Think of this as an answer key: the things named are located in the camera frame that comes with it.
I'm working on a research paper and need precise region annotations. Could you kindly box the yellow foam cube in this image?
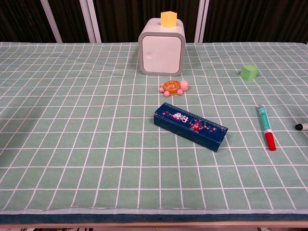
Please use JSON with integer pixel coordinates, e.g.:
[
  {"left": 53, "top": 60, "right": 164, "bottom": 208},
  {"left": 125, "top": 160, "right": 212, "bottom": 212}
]
[{"left": 160, "top": 11, "right": 178, "bottom": 28}]

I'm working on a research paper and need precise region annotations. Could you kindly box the green checked tablecloth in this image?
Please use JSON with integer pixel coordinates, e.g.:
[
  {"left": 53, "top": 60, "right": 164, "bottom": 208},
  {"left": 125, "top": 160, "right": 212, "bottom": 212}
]
[{"left": 0, "top": 42, "right": 308, "bottom": 215}]

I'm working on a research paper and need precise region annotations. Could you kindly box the white cube cabinet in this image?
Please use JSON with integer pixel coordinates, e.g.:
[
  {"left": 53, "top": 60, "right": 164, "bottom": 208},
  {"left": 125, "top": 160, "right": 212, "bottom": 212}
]
[{"left": 138, "top": 18, "right": 186, "bottom": 76}]

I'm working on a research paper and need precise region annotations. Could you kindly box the black pleated curtain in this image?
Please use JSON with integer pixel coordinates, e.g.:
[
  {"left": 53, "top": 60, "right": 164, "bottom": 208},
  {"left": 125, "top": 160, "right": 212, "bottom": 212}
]
[{"left": 0, "top": 0, "right": 308, "bottom": 43}]

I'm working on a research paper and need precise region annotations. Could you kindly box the pink orange turtle toy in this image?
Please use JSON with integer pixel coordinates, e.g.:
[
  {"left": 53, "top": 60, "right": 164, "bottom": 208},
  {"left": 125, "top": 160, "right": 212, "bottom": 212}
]
[{"left": 158, "top": 79, "right": 190, "bottom": 97}]

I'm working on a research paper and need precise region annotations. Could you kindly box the blue pencil case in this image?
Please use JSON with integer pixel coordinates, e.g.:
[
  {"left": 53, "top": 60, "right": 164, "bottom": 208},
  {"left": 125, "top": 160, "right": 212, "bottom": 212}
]
[{"left": 154, "top": 102, "right": 229, "bottom": 153}]

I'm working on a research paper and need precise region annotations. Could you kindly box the green marker red cap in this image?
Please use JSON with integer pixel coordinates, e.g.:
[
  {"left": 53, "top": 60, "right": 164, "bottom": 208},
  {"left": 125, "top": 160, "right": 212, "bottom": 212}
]
[{"left": 256, "top": 103, "right": 277, "bottom": 152}]

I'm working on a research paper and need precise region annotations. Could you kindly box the green foam cube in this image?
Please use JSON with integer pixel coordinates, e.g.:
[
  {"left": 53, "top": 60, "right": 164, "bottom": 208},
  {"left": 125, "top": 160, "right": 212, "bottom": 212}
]
[{"left": 240, "top": 64, "right": 259, "bottom": 81}]

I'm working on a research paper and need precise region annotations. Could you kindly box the white frame post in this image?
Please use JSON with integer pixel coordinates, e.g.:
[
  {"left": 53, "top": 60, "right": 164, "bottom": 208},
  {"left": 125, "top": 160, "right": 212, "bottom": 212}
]
[
  {"left": 194, "top": 0, "right": 210, "bottom": 43},
  {"left": 79, "top": 0, "right": 102, "bottom": 43},
  {"left": 40, "top": 0, "right": 63, "bottom": 43}
]

